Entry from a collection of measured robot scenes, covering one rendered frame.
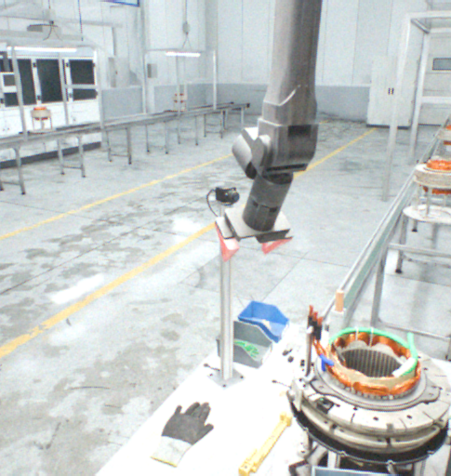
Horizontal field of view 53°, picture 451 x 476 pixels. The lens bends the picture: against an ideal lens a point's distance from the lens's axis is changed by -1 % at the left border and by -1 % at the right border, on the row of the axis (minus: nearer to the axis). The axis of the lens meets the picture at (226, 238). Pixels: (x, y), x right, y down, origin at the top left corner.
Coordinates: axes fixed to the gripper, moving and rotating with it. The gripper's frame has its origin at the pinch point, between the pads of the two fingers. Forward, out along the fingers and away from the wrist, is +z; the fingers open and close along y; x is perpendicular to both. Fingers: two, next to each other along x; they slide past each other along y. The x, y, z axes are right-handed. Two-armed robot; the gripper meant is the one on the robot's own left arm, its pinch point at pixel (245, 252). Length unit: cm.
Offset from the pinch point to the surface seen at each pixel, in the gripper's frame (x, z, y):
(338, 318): 9.2, 18.6, -24.4
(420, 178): -97, 92, -192
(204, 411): 6, 63, -2
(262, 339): -14, 73, -33
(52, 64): -809, 416, -64
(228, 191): -32.6, 17.0, -14.3
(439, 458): 41, 45, -49
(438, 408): 34.7, 12.7, -29.2
